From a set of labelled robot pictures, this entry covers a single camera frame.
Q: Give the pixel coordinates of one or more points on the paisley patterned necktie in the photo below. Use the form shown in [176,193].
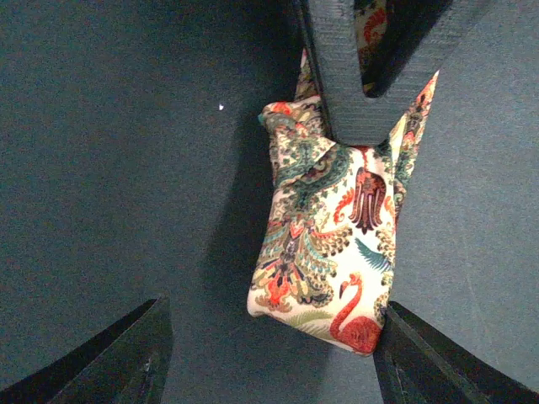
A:
[327,261]

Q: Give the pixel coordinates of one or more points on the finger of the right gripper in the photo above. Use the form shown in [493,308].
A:
[350,117]
[408,51]

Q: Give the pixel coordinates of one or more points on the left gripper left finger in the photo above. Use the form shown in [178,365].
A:
[125,363]

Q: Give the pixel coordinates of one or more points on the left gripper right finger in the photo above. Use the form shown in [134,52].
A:
[415,363]

